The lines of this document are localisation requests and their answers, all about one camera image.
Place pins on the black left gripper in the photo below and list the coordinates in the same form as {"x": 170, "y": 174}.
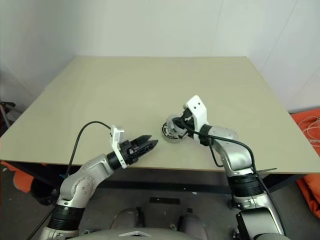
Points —
{"x": 130, "y": 151}

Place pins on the grey robot torso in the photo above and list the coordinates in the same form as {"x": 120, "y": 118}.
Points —
{"x": 140, "y": 235}

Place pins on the black table frame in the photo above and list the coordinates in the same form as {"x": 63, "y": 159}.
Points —
{"x": 150, "y": 177}

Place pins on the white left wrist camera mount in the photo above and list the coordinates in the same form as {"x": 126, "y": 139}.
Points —
{"x": 117, "y": 136}

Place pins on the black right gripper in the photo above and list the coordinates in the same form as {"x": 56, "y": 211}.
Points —
{"x": 187, "y": 120}

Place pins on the orange bag under table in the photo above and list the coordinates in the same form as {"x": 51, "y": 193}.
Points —
{"x": 20, "y": 182}

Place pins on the grey finned round disc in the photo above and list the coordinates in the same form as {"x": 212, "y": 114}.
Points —
{"x": 168, "y": 131}

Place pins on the black tripod stand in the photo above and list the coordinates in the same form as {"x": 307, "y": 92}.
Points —
{"x": 5, "y": 103}

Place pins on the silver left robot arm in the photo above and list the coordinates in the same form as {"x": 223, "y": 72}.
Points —
{"x": 82, "y": 180}

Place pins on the dark rounded shape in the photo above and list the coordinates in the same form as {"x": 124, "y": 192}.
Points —
{"x": 128, "y": 217}
{"x": 191, "y": 221}

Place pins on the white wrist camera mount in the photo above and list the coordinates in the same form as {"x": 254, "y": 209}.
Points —
{"x": 117, "y": 136}
{"x": 197, "y": 110}

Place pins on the motor stator with copper windings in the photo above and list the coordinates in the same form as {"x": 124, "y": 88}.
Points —
{"x": 173, "y": 141}

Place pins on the black object under table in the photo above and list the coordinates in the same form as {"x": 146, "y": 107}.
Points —
{"x": 45, "y": 192}

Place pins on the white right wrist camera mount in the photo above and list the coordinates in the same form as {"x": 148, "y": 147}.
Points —
{"x": 197, "y": 110}

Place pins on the plain orange bag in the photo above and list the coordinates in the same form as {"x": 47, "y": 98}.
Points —
{"x": 311, "y": 195}

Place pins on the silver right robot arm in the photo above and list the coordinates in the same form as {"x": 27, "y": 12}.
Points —
{"x": 235, "y": 155}

